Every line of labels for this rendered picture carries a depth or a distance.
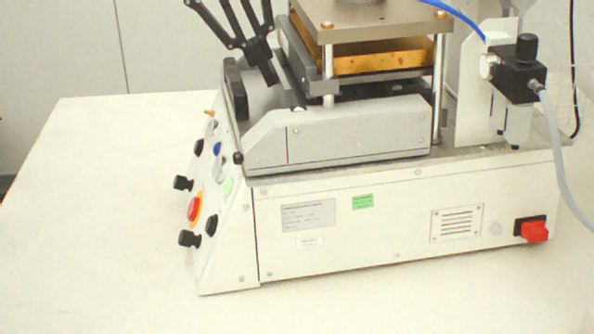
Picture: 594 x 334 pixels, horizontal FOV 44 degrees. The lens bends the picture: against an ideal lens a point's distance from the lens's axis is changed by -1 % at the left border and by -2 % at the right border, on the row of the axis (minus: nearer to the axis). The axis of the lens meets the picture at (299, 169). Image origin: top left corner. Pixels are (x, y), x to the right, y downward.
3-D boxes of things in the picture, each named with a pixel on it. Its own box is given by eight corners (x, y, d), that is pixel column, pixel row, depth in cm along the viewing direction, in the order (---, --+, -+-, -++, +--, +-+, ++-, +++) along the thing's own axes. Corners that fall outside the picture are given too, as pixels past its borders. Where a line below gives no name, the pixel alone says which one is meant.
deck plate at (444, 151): (475, 57, 132) (475, 53, 132) (573, 146, 103) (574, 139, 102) (219, 84, 125) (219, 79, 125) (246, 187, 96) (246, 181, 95)
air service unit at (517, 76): (497, 113, 101) (507, 8, 93) (547, 164, 88) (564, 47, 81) (460, 118, 100) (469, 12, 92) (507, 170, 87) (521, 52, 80)
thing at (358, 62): (393, 28, 119) (394, -31, 114) (442, 79, 100) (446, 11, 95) (288, 38, 116) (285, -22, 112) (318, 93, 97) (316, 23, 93)
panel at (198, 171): (184, 183, 131) (220, 89, 123) (197, 287, 105) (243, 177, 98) (173, 180, 130) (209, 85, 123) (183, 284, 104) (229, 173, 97)
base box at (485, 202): (467, 144, 140) (474, 58, 132) (563, 258, 108) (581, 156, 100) (184, 179, 132) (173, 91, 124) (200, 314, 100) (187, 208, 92)
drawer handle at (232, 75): (237, 79, 115) (235, 55, 113) (250, 120, 102) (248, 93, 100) (224, 81, 115) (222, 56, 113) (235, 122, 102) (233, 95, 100)
